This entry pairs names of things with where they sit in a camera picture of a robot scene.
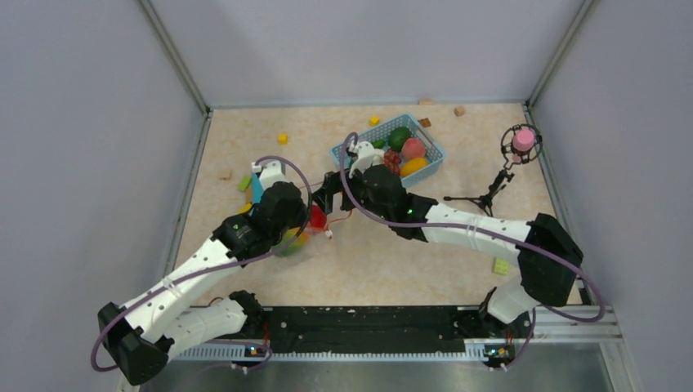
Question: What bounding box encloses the green block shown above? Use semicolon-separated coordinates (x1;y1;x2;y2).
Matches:
237;176;253;192

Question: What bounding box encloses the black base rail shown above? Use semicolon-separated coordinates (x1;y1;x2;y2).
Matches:
211;304;534;355

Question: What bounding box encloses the orange green mango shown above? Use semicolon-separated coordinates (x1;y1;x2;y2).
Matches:
275;227;309;257

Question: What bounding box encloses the yellow lemon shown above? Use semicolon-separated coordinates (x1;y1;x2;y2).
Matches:
400;157;428;177

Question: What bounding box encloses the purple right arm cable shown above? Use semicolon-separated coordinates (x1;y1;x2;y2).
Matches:
338;131;606;372

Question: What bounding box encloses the clear zip top bag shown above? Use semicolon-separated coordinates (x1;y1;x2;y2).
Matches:
302;212;352;240

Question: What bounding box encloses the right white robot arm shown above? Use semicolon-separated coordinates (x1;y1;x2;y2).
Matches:
312;141;583;336

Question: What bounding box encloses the blue cylindrical bottle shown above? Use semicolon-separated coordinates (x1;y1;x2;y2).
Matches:
251;173;264;203

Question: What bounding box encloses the pink peach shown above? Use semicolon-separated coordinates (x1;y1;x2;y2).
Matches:
400;137;427;161

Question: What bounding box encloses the purple grape bunch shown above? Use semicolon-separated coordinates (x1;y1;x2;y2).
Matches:
383;149;402;176

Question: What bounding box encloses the light blue plastic basket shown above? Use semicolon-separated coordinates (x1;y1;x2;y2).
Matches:
358;114;446;188

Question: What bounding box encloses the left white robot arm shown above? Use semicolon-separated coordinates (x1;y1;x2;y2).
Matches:
91;156;312;386

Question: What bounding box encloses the beige wooden block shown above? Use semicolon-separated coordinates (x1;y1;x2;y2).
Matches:
218;170;233;180

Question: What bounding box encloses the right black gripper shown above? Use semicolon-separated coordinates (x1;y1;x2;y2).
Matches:
312;158;393;221

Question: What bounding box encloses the light green lego brick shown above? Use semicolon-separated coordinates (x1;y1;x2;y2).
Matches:
492;258;511;276

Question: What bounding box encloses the yellow wedge block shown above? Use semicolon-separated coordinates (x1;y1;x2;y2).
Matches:
238;203;253;214

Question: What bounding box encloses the pink microphone on tripod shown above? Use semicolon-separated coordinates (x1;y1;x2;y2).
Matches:
443;123;543;217

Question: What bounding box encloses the red tomato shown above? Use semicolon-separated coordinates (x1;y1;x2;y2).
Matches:
309;204;327;230

